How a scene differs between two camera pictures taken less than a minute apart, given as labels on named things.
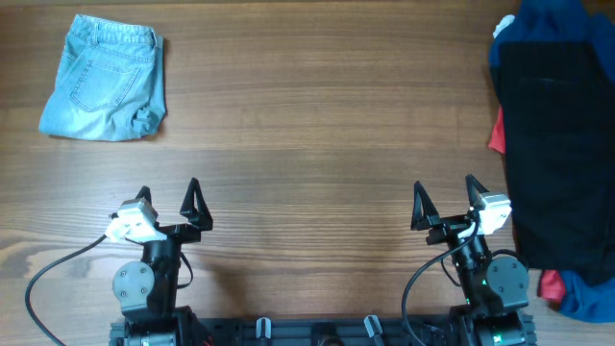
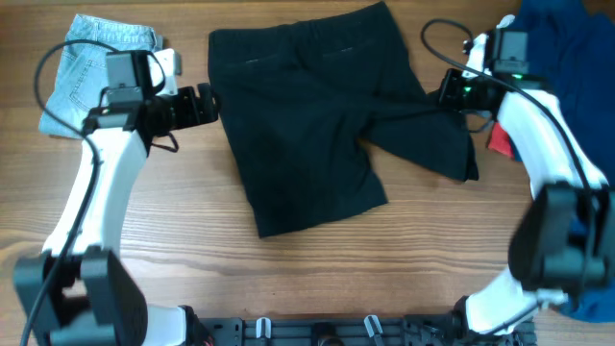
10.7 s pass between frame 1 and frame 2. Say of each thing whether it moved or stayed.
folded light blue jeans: stayed
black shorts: moved
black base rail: stayed
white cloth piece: stayed
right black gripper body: moved
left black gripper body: moved
